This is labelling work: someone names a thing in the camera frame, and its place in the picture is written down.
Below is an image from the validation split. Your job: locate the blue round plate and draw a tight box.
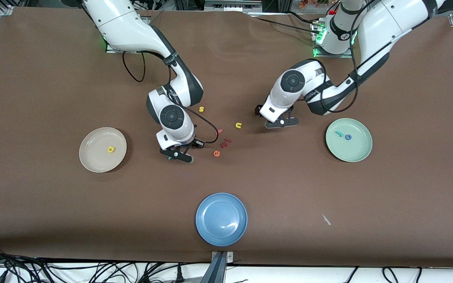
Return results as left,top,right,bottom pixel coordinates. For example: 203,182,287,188
195,192,248,247

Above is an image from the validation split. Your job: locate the beige round plate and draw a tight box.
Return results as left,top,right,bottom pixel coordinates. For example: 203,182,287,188
79,127,128,173

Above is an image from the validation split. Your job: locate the green round plate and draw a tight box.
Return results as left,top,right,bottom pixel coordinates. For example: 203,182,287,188
326,118,373,163

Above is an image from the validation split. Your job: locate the grey power strip box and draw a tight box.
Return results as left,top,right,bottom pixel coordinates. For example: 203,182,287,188
205,0,262,12

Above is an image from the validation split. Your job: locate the grey support beam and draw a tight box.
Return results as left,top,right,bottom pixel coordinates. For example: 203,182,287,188
201,254,227,283

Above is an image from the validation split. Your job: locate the brown table cover sheet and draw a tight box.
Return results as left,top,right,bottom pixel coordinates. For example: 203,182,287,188
0,7,453,268

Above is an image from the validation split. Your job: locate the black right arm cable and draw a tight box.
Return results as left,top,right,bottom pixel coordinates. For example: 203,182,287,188
123,51,219,144

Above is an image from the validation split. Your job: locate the thin black cable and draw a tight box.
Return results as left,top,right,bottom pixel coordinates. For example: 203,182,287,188
256,17,317,34

